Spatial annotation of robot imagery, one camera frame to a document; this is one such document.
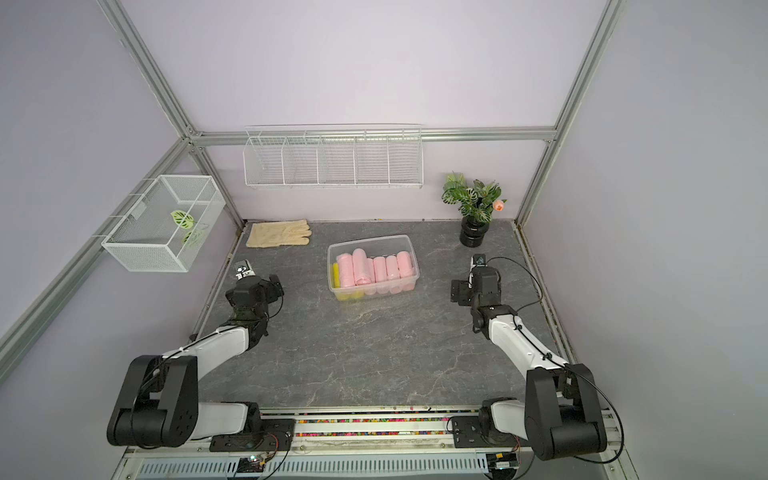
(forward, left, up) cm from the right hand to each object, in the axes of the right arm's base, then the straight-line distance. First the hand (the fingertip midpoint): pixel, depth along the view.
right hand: (471, 281), depth 90 cm
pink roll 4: (+10, +24, -7) cm, 27 cm away
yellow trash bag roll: (+7, +43, -6) cm, 44 cm away
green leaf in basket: (+8, +81, +19) cm, 84 cm away
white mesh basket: (+8, +88, +17) cm, 89 cm away
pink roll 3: (+10, +29, -7) cm, 31 cm away
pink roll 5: (+11, +20, -6) cm, 24 cm away
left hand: (0, +65, +1) cm, 65 cm away
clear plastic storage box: (+23, +28, -10) cm, 37 cm away
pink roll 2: (+7, +35, -2) cm, 35 cm away
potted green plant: (+21, -3, +13) cm, 25 cm away
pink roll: (+6, +39, -3) cm, 40 cm away
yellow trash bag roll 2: (0, +38, -7) cm, 38 cm away
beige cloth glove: (+29, +70, -9) cm, 76 cm away
